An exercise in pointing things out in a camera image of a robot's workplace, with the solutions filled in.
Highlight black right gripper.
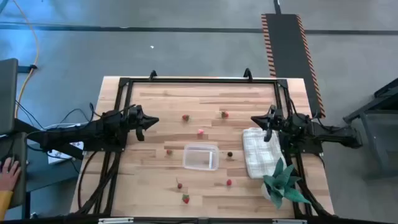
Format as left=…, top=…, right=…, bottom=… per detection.
left=250, top=105, right=285, bottom=131

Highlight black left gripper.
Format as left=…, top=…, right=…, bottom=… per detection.
left=126, top=105, right=160, bottom=131

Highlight person's forearm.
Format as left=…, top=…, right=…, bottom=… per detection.
left=0, top=190, right=14, bottom=220

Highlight clear plastic tupperware container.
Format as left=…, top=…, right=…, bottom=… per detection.
left=182, top=142, right=220, bottom=172

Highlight white folded towel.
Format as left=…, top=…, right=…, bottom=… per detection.
left=242, top=127, right=287, bottom=180

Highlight green fabric plant white pot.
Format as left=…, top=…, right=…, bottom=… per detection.
left=261, top=157, right=312, bottom=210

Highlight black mat striped edges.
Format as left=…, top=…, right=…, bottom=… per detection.
left=261, top=13, right=326, bottom=119

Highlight white printed paper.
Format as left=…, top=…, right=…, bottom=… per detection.
left=46, top=141, right=85, bottom=165

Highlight dark metal cart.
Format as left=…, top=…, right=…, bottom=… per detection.
left=343, top=77, right=398, bottom=178

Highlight dark desk top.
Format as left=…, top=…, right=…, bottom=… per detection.
left=26, top=141, right=82, bottom=193

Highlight person's hand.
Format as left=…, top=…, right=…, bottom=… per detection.
left=0, top=157, right=22, bottom=192

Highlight black aluminium table frame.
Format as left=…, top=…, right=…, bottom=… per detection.
left=93, top=77, right=312, bottom=218

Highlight black cable bundle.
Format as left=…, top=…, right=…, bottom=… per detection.
left=285, top=152, right=335, bottom=217
left=76, top=151, right=122, bottom=216

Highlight white cable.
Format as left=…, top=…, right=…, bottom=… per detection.
left=43, top=122, right=91, bottom=130

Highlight silver metal bracket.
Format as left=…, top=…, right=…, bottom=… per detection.
left=98, top=217, right=134, bottom=224
left=272, top=218, right=308, bottom=224

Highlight yellow cable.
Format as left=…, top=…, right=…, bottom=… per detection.
left=12, top=0, right=40, bottom=118

